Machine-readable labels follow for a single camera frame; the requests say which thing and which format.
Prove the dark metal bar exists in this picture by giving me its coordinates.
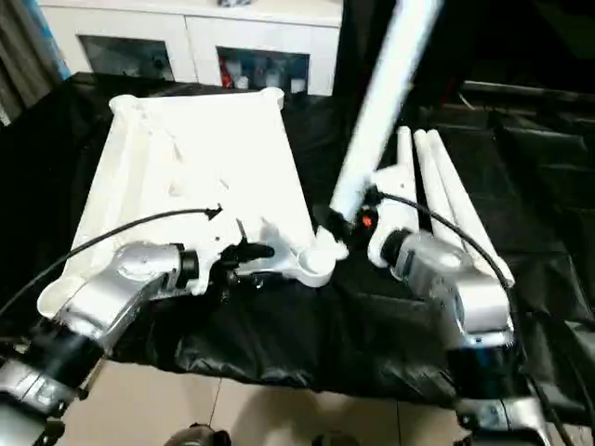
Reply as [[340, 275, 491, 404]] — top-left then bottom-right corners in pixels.
[[464, 79, 595, 99]]

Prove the grey curtain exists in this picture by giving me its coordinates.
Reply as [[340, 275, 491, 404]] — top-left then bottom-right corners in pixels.
[[0, 0, 61, 126]]

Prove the white plastic table top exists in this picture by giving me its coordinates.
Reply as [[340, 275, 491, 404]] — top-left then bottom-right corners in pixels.
[[36, 86, 350, 321]]

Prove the white glass door cabinet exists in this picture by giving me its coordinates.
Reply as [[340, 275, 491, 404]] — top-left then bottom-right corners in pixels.
[[39, 2, 343, 97]]

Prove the black mat cover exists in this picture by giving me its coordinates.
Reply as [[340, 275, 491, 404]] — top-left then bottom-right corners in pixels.
[[0, 72, 595, 424]]

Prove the white plastic table leg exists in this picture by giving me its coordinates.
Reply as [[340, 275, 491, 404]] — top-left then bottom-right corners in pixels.
[[427, 129, 516, 287], [413, 129, 470, 247], [395, 125, 419, 187], [315, 0, 445, 261]]

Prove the dark robot waist part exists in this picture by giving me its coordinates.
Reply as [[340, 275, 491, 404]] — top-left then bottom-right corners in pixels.
[[169, 422, 231, 446]]

